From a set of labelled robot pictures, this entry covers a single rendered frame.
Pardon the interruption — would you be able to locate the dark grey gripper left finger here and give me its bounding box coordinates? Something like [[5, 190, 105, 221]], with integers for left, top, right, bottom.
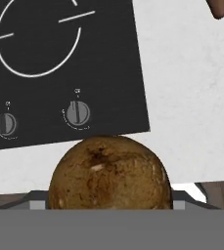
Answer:
[[0, 189, 51, 211]]

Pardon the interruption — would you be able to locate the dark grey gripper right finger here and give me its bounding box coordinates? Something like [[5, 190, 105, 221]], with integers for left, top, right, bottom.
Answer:
[[170, 190, 221, 211]]

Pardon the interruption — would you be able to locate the brown wooden spatula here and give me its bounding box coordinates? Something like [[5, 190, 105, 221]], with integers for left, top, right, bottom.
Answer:
[[205, 0, 224, 21]]

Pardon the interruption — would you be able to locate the grey hob knob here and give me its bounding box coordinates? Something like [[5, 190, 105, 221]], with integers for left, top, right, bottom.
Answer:
[[65, 100, 92, 127], [0, 112, 18, 137]]

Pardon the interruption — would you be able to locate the black hob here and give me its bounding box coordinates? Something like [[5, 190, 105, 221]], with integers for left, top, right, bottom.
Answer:
[[0, 0, 152, 152]]

